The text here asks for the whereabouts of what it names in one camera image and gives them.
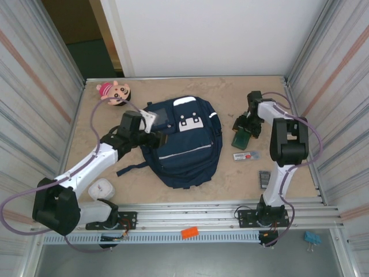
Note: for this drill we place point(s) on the aluminium rail frame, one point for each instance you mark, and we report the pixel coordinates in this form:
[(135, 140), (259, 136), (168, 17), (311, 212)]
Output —
[(187, 219)]

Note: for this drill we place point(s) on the blue binder clip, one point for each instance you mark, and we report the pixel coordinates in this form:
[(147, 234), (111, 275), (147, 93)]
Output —
[(312, 238)]

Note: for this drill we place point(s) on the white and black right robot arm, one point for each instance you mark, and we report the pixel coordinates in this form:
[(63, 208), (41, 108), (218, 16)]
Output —
[(288, 138)]

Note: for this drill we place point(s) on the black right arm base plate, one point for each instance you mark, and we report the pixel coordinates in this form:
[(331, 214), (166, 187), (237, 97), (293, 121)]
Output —
[(245, 217)]

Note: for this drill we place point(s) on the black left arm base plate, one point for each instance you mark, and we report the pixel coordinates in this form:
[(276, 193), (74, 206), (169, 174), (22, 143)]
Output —
[(129, 219)]

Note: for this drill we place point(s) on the white door frame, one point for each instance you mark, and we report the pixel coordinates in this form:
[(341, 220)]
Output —
[(121, 57)]

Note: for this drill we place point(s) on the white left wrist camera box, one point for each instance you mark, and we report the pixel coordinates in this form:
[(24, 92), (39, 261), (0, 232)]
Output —
[(149, 119)]

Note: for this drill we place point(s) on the navy blue backpack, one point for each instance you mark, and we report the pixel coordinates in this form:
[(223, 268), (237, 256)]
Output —
[(187, 150)]

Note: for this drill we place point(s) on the plush doll pink striped shirt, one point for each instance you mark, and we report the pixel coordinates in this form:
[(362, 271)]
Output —
[(116, 93)]

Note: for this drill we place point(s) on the orange block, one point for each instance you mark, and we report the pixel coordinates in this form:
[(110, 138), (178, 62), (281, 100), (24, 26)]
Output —
[(190, 232)]

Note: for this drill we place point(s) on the clear eraser pack red label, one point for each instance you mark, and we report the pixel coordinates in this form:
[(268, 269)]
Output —
[(246, 156)]

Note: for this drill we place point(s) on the small black calculator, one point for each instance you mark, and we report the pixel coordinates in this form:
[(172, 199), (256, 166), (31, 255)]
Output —
[(263, 180)]

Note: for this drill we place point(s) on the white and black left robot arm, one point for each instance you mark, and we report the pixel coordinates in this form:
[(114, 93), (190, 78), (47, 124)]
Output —
[(86, 167)]

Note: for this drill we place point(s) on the green pencil case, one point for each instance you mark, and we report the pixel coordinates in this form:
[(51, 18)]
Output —
[(240, 141)]

